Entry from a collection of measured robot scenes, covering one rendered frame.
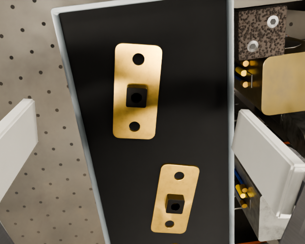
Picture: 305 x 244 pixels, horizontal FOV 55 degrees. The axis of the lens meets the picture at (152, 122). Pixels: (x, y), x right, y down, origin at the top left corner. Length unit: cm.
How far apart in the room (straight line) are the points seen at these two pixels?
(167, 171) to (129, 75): 10
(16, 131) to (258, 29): 25
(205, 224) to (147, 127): 13
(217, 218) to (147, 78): 17
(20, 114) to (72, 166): 67
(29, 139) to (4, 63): 60
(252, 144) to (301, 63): 22
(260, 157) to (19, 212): 86
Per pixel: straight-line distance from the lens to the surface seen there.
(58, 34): 24
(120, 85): 25
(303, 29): 82
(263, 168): 17
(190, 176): 29
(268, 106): 38
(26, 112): 18
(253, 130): 18
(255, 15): 33
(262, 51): 34
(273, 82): 37
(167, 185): 30
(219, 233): 35
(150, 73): 25
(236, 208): 80
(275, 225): 44
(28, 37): 75
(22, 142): 18
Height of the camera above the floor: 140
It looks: 67 degrees down
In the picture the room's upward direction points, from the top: 170 degrees clockwise
